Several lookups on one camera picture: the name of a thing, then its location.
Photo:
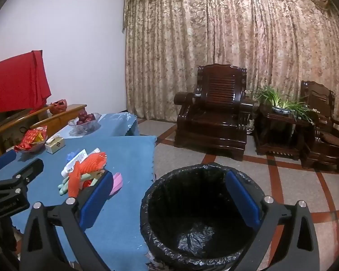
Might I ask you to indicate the potted green plant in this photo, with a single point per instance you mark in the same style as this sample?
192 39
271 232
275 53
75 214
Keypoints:
274 97

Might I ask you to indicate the white toothpaste box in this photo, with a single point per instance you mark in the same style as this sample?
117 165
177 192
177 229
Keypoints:
79 156

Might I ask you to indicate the round bin with black bag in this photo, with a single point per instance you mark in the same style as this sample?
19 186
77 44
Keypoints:
192 203

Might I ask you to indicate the glass snack dish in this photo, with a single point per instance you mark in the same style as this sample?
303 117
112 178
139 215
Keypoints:
34 146

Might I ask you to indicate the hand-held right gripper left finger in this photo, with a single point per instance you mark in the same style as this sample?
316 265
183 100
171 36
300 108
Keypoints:
96 200

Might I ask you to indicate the light wooden cabinet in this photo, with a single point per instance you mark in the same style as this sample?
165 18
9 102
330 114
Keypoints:
59 117

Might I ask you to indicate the dark television screen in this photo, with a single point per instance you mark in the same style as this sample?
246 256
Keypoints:
8 118

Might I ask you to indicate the blue felt tablecloth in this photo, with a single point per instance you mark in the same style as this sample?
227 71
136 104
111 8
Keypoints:
124 152

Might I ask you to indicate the beige patterned curtain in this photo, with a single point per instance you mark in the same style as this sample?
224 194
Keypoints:
186 48

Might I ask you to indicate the orange mesh net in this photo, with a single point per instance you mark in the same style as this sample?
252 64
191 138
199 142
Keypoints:
96 161

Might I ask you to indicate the pink plastic piece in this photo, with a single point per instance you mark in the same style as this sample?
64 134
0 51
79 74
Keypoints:
116 185

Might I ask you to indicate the green rubber glove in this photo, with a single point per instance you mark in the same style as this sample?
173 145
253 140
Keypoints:
62 187

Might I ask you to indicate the light blue plastic table cover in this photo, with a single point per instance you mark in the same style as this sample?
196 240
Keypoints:
115 122

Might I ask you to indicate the cushioned dark wooden armchair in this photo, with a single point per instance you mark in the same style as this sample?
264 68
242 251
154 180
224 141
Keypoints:
325 152

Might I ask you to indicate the pile of red snack packets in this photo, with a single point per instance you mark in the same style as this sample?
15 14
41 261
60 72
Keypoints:
31 139

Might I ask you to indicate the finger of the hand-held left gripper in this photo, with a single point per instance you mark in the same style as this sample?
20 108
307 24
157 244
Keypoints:
28 170
5 158

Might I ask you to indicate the glass fruit bowl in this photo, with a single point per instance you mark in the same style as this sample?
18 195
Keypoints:
84 127

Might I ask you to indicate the red cloth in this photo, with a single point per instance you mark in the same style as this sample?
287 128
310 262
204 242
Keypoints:
17 82

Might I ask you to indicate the small white box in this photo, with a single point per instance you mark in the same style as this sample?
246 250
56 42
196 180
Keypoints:
55 144

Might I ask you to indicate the dark wooden side table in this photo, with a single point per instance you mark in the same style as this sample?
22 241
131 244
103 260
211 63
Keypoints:
274 138

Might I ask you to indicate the red ornament basket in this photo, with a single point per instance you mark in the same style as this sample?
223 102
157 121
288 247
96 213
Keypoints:
58 107

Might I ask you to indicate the plastic wrapper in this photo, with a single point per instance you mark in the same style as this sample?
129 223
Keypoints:
71 155

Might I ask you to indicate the brown seat cushion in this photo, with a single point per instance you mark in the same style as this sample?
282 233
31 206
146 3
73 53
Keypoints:
332 139

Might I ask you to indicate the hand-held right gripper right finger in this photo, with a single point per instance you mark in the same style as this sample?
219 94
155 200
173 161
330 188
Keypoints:
243 200

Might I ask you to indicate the red apple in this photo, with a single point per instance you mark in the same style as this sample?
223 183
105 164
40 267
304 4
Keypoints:
82 115
80 122
90 118

